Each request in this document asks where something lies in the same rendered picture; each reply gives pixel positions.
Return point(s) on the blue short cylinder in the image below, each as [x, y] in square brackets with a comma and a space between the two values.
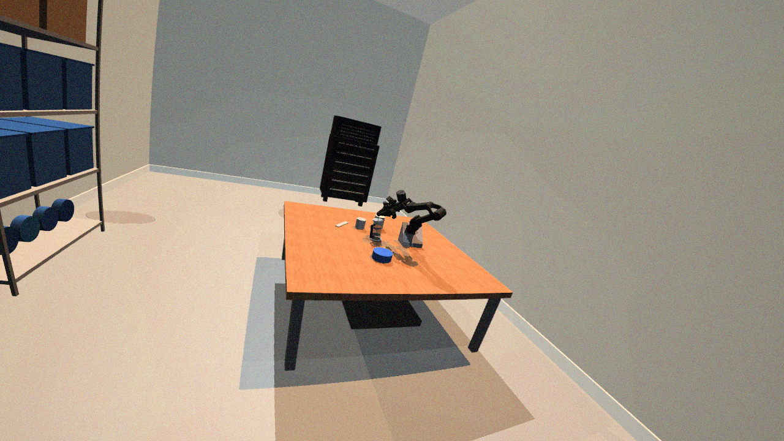
[382, 255]

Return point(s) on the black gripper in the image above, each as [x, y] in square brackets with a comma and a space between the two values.
[388, 211]

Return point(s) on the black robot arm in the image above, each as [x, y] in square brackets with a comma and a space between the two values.
[416, 222]

